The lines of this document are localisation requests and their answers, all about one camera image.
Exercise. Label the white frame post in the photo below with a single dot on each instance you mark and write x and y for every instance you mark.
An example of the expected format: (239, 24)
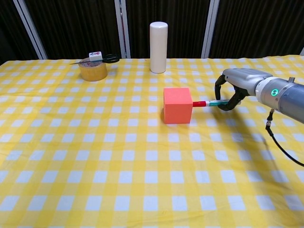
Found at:
(302, 51)
(32, 31)
(123, 31)
(210, 28)

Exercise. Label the white mahjong tile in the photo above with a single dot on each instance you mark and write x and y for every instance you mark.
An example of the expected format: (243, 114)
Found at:
(95, 56)

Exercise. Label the yellow white checked tablecloth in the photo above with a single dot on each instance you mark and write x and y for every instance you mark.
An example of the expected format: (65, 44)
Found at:
(118, 166)

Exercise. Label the brown packing tape roll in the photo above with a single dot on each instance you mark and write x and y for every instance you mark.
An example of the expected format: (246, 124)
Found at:
(93, 72)

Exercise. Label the white cylindrical bottle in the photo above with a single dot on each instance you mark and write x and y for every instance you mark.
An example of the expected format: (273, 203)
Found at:
(158, 47)

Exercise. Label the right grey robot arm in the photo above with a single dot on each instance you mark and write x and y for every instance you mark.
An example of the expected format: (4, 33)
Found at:
(287, 99)

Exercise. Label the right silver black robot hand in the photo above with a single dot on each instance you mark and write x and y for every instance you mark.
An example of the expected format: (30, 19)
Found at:
(244, 79)

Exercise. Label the pink cube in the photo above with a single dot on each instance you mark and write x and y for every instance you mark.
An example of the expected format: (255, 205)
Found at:
(177, 107)

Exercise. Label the red and green marker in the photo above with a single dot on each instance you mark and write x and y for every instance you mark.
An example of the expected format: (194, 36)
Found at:
(202, 103)

